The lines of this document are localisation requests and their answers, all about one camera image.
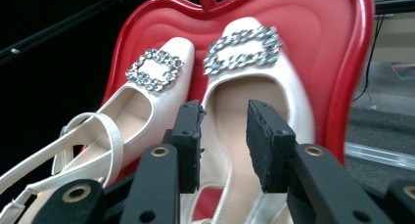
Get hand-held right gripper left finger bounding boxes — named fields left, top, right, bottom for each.
left=161, top=99, right=208, bottom=195

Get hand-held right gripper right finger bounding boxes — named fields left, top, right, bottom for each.
left=245, top=99, right=298, bottom=195

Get white slingback shoe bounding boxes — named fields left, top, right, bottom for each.
left=0, top=36, right=197, bottom=224
left=180, top=16, right=316, bottom=224

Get red and black shoe rack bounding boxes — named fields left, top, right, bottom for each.
left=81, top=0, right=375, bottom=224

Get black metal stand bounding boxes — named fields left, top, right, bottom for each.
left=0, top=0, right=131, bottom=66

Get metal floor rail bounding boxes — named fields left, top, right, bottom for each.
left=345, top=141, right=415, bottom=172

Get black floor cables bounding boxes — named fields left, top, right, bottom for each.
left=352, top=14, right=384, bottom=103

